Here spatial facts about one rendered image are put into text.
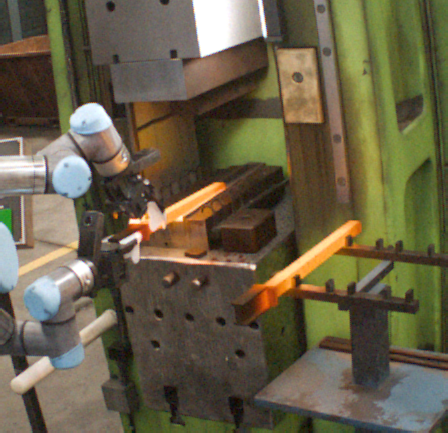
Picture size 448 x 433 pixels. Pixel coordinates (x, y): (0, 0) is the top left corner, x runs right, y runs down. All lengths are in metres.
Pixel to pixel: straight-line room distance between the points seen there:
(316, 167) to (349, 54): 0.28
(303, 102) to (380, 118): 0.18
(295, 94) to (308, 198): 0.25
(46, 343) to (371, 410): 0.65
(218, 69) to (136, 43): 0.22
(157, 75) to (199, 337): 0.62
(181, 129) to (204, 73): 0.43
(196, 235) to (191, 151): 0.47
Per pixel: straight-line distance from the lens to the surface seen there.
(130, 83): 1.98
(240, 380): 2.05
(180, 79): 1.90
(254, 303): 1.53
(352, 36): 1.86
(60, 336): 1.66
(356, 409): 1.66
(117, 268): 1.78
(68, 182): 1.57
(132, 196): 1.82
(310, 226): 2.02
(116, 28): 1.97
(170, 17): 1.89
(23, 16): 11.53
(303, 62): 1.89
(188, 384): 2.14
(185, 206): 2.02
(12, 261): 1.36
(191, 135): 2.42
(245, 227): 1.93
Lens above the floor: 1.62
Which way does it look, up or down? 18 degrees down
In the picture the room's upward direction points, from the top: 8 degrees counter-clockwise
